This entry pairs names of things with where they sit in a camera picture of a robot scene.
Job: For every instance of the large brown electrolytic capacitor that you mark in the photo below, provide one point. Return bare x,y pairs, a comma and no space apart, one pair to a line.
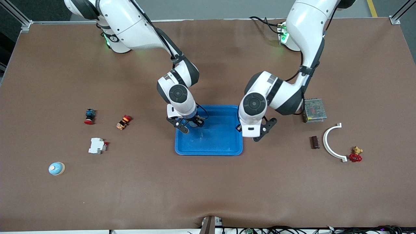
315,142

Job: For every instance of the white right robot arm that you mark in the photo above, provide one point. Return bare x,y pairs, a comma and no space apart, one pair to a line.
130,26

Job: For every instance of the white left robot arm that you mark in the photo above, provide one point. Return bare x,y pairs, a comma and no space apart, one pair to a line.
308,26

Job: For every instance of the blue plastic tray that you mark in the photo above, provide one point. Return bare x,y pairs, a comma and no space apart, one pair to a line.
214,143

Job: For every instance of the metal mesh power supply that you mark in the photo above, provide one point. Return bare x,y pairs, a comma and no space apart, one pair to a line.
316,110

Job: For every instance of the red button with blue body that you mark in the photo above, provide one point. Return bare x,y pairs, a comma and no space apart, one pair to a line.
90,116

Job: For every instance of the white circuit breaker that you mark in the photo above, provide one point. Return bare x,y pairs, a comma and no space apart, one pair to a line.
97,146

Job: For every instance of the red and orange push switch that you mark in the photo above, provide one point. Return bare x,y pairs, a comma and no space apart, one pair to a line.
123,122

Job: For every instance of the white curved plastic bracket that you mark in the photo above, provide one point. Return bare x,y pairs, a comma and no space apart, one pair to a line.
326,141

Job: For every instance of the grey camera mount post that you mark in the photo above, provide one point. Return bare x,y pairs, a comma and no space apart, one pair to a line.
209,225

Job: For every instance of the aluminium frame post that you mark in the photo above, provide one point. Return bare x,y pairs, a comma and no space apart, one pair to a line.
401,11
19,18

